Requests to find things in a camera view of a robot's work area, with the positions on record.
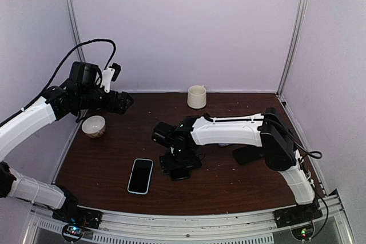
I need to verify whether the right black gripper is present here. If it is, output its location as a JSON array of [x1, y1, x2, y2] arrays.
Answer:
[[160, 147, 202, 174]]

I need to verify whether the black phone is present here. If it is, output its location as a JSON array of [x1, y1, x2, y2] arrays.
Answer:
[[169, 169, 190, 181]]

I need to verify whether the black phone case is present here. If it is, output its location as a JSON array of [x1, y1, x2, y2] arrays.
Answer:
[[233, 146, 264, 165]]

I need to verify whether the lilac silicone phone case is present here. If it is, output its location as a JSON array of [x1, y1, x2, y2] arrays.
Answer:
[[218, 143, 231, 147]]

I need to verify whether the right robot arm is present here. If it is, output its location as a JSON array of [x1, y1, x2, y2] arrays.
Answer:
[[152, 107, 315, 222]]

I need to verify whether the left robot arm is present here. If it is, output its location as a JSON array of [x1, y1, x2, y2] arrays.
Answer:
[[1, 62, 134, 223]]

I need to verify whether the phone in light-blue case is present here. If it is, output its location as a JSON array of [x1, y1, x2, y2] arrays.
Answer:
[[127, 158, 154, 195]]

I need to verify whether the white patterned bowl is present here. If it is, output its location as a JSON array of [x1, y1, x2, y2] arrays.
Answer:
[[81, 115, 106, 138]]

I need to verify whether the cream textured mug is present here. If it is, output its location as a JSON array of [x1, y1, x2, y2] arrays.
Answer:
[[187, 85, 206, 109]]

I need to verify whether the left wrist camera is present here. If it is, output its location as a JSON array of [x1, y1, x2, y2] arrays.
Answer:
[[100, 63, 121, 93]]

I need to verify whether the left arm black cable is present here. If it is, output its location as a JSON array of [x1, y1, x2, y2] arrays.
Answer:
[[0, 38, 117, 125]]

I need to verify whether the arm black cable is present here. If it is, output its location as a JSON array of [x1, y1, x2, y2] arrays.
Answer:
[[0, 38, 117, 125], [262, 117, 329, 239]]

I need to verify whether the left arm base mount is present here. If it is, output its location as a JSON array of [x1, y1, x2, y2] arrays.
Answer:
[[52, 207, 102, 229]]

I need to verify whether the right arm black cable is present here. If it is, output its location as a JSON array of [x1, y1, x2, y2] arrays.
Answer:
[[262, 117, 329, 239]]

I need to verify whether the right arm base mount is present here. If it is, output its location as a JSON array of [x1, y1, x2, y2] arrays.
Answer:
[[273, 204, 323, 228]]

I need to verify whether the left aluminium corner post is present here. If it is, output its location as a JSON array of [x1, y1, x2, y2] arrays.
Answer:
[[65, 0, 81, 45]]

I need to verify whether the aluminium corner post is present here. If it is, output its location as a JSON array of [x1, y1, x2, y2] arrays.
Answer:
[[276, 0, 308, 98], [65, 0, 81, 45]]

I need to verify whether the right aluminium corner post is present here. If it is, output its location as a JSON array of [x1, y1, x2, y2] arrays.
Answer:
[[276, 0, 308, 98]]

